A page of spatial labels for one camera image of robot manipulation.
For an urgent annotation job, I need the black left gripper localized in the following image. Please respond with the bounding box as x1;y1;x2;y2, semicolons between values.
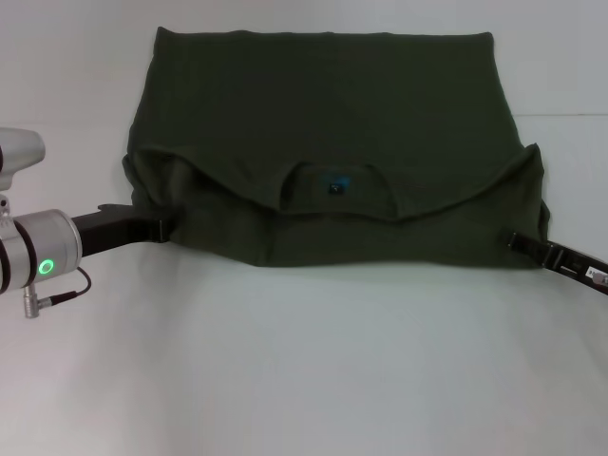
69;202;176;261

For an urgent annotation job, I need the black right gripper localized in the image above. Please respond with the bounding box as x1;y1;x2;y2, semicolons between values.
504;228;608;299

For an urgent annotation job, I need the dark green FREE! t-shirt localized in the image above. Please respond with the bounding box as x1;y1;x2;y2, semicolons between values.
121;27;555;270

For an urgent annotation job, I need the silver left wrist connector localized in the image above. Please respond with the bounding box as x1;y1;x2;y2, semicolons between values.
22;288;52;320

